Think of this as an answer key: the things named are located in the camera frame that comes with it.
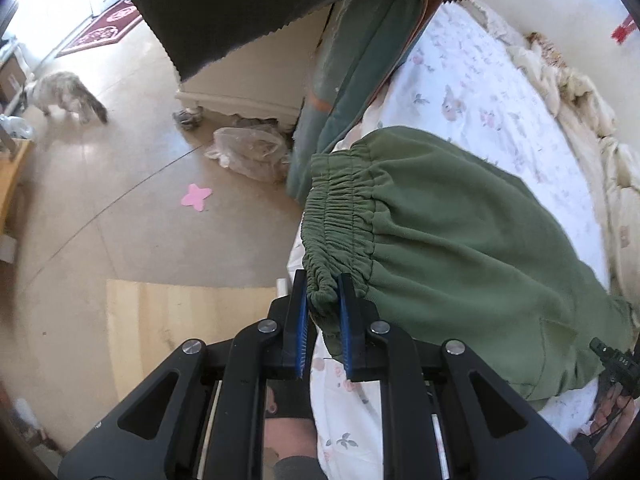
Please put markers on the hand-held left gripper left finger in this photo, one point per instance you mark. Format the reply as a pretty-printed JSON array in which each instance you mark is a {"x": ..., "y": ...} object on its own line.
[{"x": 301, "y": 330}]

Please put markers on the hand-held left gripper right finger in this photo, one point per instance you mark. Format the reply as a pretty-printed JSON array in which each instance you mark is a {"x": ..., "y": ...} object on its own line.
[{"x": 346, "y": 330}]

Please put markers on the green pants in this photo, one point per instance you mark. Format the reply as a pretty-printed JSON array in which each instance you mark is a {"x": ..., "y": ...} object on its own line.
[{"x": 450, "y": 240}]

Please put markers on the person's right hand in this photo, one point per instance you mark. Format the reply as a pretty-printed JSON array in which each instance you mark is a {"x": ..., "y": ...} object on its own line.
[{"x": 607, "y": 412}]

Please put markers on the person's leg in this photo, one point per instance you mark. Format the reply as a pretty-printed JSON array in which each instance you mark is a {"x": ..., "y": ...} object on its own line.
[{"x": 290, "y": 440}]

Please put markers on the light wooden board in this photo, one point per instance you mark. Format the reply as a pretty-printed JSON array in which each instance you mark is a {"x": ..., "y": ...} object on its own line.
[{"x": 175, "y": 320}]

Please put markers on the pink star-shaped paper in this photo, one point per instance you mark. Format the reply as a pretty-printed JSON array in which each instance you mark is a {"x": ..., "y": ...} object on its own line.
[{"x": 196, "y": 197}]

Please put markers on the clear plastic bag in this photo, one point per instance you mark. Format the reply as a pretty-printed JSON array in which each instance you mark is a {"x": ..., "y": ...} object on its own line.
[{"x": 250, "y": 152}]

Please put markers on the grey shoe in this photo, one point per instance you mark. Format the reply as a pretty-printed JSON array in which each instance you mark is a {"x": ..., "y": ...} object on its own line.
[{"x": 187, "y": 119}]

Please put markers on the white cabinet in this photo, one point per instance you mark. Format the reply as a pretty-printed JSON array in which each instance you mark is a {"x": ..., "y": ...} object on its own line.
[{"x": 260, "y": 77}]

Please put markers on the teal cloth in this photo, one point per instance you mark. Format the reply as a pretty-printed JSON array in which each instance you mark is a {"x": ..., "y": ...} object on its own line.
[{"x": 360, "y": 70}]

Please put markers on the cream quilt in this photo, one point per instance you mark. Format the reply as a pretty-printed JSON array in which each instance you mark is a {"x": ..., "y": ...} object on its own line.
[{"x": 580, "y": 105}]

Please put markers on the floral bedsheet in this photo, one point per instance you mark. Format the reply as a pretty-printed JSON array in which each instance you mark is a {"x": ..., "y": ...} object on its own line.
[{"x": 470, "y": 85}]

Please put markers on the wooden table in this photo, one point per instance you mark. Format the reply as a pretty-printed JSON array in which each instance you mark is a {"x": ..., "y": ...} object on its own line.
[{"x": 12, "y": 185}]

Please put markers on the dark green cloth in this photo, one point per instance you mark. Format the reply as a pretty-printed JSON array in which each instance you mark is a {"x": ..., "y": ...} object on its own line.
[{"x": 240, "y": 5}]

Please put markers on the brown cloth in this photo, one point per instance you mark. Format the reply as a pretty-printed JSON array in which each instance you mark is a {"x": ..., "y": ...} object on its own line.
[{"x": 432, "y": 5}]

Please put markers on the grey fluffy cat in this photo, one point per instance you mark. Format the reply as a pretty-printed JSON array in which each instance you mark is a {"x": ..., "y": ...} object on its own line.
[{"x": 62, "y": 91}]

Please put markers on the red patterned rug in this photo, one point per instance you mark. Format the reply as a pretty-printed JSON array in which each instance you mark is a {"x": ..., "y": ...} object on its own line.
[{"x": 102, "y": 27}]

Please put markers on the red wall decoration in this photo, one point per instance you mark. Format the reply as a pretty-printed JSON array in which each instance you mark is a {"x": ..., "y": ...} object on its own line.
[{"x": 624, "y": 30}]

